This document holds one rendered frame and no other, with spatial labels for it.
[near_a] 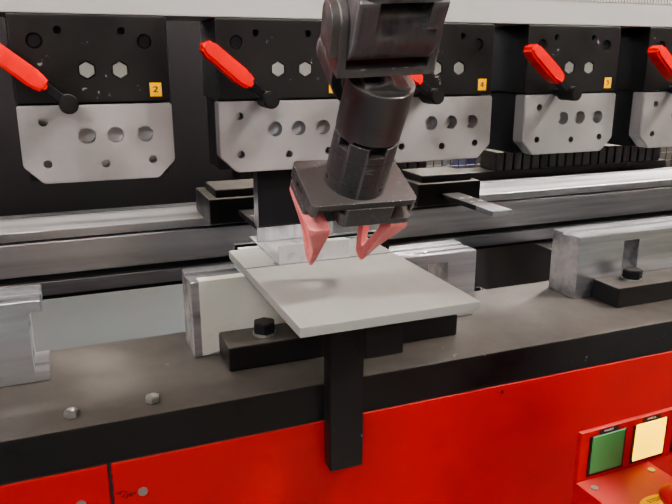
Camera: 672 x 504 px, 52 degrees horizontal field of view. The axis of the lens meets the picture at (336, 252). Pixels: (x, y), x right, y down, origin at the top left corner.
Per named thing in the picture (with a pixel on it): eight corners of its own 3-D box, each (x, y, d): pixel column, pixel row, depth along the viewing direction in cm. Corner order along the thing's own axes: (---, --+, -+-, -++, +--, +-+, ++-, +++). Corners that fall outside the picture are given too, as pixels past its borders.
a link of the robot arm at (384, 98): (359, 85, 52) (428, 88, 53) (338, 40, 56) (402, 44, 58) (342, 158, 56) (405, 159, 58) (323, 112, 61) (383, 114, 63)
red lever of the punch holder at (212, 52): (210, 36, 68) (283, 99, 72) (202, 37, 72) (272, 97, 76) (199, 50, 68) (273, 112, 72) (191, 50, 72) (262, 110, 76)
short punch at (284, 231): (259, 244, 83) (256, 166, 81) (255, 240, 85) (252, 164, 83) (335, 236, 87) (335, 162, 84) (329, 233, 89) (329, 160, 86)
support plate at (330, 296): (299, 338, 58) (299, 327, 58) (228, 258, 82) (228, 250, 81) (480, 311, 65) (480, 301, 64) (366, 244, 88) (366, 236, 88)
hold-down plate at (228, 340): (229, 372, 78) (228, 348, 77) (219, 354, 83) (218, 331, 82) (457, 335, 89) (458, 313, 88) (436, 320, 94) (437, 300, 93)
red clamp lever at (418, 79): (391, 38, 75) (447, 95, 79) (375, 39, 79) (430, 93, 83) (381, 51, 75) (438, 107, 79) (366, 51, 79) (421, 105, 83)
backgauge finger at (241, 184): (234, 250, 87) (232, 212, 86) (196, 210, 110) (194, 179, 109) (322, 241, 91) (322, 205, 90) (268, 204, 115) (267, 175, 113)
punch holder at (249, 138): (221, 173, 76) (214, 17, 72) (206, 163, 84) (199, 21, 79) (346, 166, 81) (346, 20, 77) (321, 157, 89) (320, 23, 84)
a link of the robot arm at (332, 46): (334, 9, 48) (447, 6, 50) (301, -55, 56) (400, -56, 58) (322, 148, 57) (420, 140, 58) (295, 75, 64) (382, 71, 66)
